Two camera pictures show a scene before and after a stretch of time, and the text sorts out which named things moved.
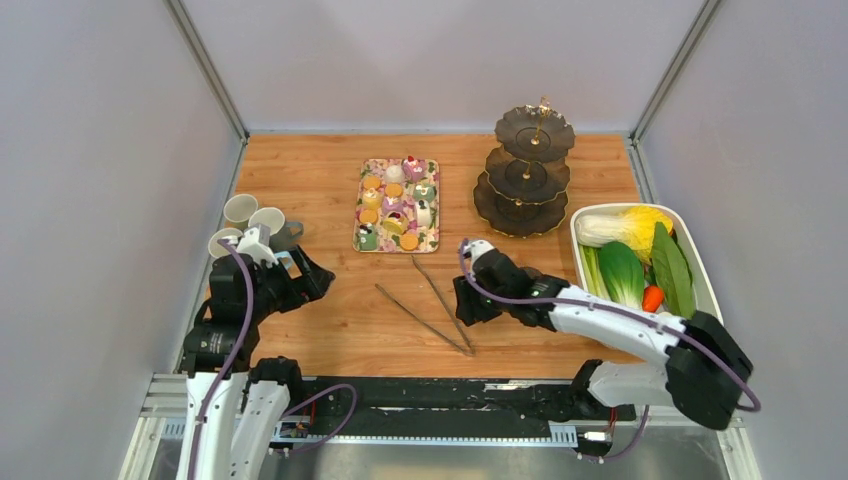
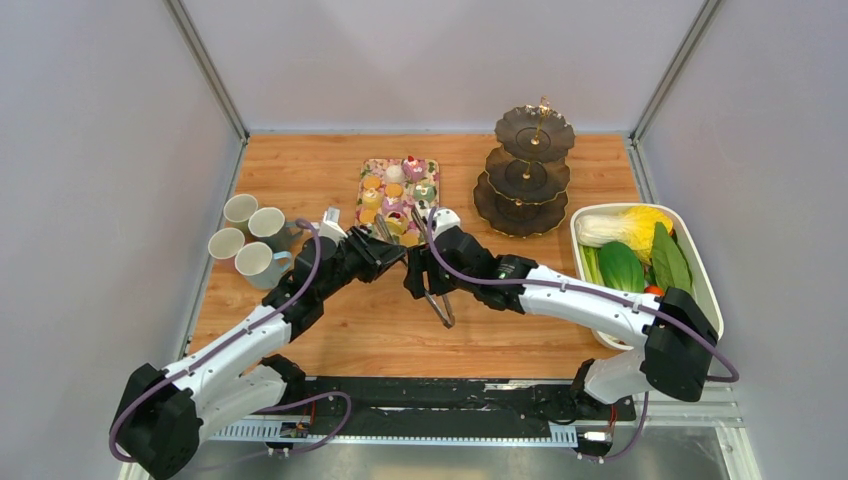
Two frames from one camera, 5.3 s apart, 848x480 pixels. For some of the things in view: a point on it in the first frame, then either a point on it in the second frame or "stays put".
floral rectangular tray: (398, 207) stays put
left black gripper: (296, 288) to (373, 254)
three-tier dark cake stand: (523, 191) stays put
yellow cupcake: (373, 198) stays put
